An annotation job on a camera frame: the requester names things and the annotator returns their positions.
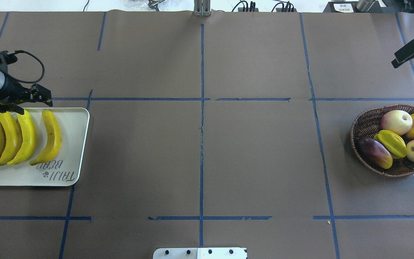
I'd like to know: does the green red apple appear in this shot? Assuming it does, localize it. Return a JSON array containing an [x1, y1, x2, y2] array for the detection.
[[381, 110, 413, 136]]

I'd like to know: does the white bear tray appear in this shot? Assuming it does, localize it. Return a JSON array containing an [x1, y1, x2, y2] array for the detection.
[[0, 108, 90, 186]]

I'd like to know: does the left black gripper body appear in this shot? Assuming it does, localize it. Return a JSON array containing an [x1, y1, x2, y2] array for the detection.
[[0, 79, 35, 115]]

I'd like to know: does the yellow starfruit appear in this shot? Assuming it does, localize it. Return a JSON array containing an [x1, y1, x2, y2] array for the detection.
[[373, 129, 407, 159]]

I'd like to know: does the aluminium frame post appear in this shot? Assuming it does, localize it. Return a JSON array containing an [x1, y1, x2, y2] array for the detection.
[[193, 0, 212, 17]]

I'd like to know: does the black power adapter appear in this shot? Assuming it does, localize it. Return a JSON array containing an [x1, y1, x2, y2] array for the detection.
[[323, 0, 383, 13]]

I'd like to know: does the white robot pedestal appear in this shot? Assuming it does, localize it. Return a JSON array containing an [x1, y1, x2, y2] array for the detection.
[[153, 247, 248, 259]]

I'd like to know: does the brown wicker basket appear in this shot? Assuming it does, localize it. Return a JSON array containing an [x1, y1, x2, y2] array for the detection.
[[349, 104, 414, 177]]

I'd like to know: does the dark red fruit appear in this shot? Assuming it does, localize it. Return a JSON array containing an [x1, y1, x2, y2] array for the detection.
[[355, 136, 393, 169]]

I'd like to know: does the clear plastic bag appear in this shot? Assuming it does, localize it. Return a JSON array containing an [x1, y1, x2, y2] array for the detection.
[[121, 0, 186, 12]]

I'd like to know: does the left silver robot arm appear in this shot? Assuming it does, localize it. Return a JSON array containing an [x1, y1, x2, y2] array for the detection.
[[0, 50, 53, 115]]

